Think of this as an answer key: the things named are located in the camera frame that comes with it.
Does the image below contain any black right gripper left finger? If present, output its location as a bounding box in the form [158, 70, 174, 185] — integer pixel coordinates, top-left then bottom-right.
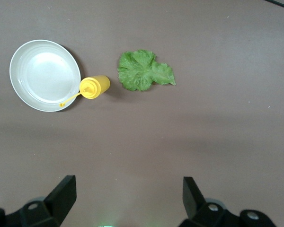
[0, 175, 77, 227]

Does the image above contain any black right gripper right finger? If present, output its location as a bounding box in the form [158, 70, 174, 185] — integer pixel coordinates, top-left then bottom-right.
[178, 176, 277, 227]

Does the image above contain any yellow squeeze bottle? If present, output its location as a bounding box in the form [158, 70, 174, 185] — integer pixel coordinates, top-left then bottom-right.
[59, 75, 111, 107]

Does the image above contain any green lettuce leaf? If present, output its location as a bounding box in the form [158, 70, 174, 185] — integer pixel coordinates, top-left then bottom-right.
[117, 49, 177, 92]

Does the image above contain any beige round plate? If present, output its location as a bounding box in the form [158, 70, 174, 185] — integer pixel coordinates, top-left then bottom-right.
[9, 39, 82, 112]

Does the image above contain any long black looped cable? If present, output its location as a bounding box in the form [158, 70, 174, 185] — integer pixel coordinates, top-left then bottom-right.
[265, 0, 284, 9]

